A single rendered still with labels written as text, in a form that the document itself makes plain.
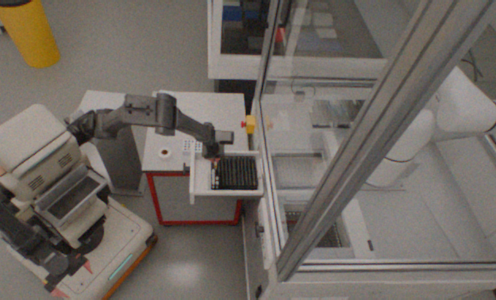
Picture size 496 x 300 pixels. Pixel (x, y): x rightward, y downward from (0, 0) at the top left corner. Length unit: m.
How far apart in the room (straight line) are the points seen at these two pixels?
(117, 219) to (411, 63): 1.86
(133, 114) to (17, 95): 2.82
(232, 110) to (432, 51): 1.58
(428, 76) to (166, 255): 1.99
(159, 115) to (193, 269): 1.50
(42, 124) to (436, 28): 1.01
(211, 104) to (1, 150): 1.24
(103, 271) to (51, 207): 0.76
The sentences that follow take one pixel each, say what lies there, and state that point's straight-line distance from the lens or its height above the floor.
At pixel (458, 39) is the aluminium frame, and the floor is 1.90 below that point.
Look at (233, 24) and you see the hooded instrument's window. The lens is 1.94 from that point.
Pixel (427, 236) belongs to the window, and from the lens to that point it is 1.05.
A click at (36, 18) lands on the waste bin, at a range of 3.64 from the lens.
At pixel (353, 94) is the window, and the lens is 0.68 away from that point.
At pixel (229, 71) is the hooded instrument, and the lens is 2.08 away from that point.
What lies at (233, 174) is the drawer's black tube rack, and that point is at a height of 0.90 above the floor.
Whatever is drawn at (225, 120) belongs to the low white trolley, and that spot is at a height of 0.76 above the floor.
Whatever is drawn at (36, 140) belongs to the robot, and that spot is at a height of 1.34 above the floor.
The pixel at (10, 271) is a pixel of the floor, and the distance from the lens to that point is 2.54.
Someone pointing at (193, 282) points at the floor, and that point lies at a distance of 2.18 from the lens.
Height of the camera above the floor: 2.09
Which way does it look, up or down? 56 degrees down
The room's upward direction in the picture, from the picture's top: 6 degrees clockwise
